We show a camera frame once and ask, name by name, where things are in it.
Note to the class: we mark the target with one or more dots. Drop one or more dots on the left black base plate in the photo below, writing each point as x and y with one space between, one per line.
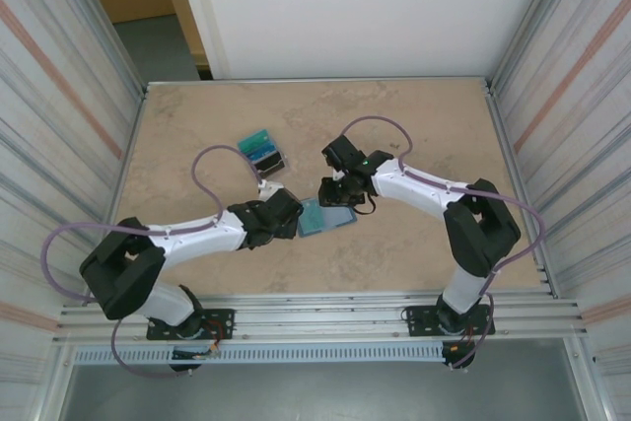
222 317

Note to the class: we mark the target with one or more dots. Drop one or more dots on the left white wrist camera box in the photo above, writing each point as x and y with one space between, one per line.
270 189

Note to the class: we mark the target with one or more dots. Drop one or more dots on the thin aluminium table rail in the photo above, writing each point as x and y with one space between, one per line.
320 81

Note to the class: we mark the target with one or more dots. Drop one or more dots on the blue card holder wallet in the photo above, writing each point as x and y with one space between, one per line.
340 219

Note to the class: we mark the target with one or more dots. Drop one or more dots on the blue credit card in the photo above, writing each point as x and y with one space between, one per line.
263 149

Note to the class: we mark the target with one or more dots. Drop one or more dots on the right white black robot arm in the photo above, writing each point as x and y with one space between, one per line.
419 189

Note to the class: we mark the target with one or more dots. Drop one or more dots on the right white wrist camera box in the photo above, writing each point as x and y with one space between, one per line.
338 175

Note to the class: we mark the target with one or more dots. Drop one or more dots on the wide aluminium extrusion rail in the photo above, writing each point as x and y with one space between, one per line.
320 327

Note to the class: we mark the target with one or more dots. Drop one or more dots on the teal credit card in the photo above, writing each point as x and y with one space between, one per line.
311 219
252 140

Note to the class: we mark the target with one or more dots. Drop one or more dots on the black credit card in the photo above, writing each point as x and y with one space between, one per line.
270 163

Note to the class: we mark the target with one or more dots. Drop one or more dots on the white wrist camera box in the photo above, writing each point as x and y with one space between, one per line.
270 189
338 175

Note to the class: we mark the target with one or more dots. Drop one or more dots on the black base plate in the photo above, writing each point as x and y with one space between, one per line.
222 317
421 320

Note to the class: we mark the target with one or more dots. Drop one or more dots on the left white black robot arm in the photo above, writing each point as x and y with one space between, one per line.
197 236

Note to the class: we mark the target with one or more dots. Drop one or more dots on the stack of teal cards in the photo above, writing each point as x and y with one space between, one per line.
271 172

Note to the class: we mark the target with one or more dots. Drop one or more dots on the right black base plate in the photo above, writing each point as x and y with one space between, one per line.
421 320

